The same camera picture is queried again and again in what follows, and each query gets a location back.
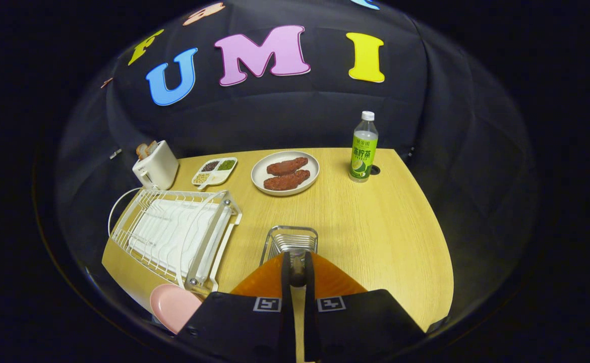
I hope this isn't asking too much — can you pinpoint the white wire dish rack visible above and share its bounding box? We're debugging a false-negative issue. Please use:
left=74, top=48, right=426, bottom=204
left=107, top=187, right=243, bottom=298

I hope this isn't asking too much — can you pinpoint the spoon with dark handle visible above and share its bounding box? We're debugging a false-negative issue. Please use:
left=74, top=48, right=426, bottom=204
left=290, top=252, right=307, bottom=288

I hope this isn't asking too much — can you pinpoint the black backdrop cloth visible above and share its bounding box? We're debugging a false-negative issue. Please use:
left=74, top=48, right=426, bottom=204
left=55, top=0, right=540, bottom=303

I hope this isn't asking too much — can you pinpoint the white divided dish with beans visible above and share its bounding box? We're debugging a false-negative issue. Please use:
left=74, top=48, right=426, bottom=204
left=192, top=157, right=238, bottom=190

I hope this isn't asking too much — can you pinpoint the white toaster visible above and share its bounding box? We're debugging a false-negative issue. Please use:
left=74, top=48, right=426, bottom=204
left=132, top=140, right=180, bottom=191

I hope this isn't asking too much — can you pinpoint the white plate with meat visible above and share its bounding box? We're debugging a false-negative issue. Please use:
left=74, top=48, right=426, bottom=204
left=251, top=150, right=320, bottom=197

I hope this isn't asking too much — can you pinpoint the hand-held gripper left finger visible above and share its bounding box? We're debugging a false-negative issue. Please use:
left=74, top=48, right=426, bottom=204
left=176, top=251, right=296, bottom=363

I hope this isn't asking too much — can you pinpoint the pink plate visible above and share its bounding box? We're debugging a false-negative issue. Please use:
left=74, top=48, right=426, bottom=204
left=150, top=284, right=203, bottom=334

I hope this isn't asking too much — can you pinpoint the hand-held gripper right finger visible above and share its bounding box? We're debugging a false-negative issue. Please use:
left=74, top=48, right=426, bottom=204
left=303, top=251, right=427, bottom=362

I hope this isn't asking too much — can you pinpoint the metal wire basket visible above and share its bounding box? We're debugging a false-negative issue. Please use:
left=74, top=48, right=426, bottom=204
left=260, top=225, right=319, bottom=268

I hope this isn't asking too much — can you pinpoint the reddish brown meat piece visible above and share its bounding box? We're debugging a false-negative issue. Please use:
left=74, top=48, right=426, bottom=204
left=266, top=157, right=309, bottom=176
left=263, top=169, right=311, bottom=191

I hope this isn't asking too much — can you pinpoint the green label drink bottle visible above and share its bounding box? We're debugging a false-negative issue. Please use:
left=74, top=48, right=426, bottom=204
left=348, top=111, right=379, bottom=183

